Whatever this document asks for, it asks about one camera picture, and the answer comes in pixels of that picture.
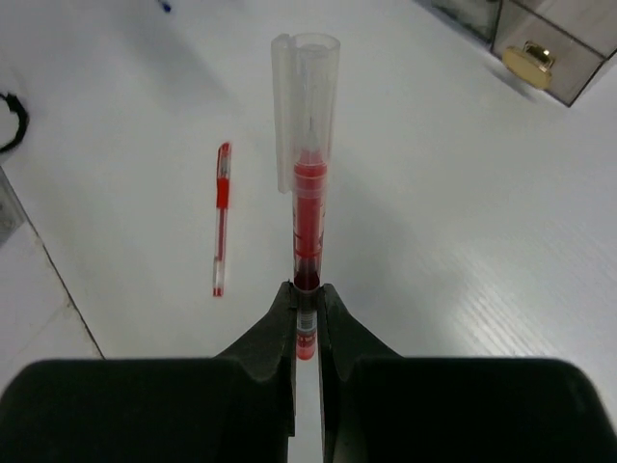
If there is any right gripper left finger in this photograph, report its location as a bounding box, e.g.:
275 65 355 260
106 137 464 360
1 284 295 462

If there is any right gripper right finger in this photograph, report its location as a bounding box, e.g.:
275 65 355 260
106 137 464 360
317 285 616 462

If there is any red gel pen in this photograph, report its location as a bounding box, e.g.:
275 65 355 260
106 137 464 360
213 142 231 297

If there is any transparent tiered desk organizer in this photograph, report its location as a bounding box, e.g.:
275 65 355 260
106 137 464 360
429 0 501 42

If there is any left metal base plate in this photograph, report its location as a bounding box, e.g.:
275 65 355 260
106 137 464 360
0 170 24 245

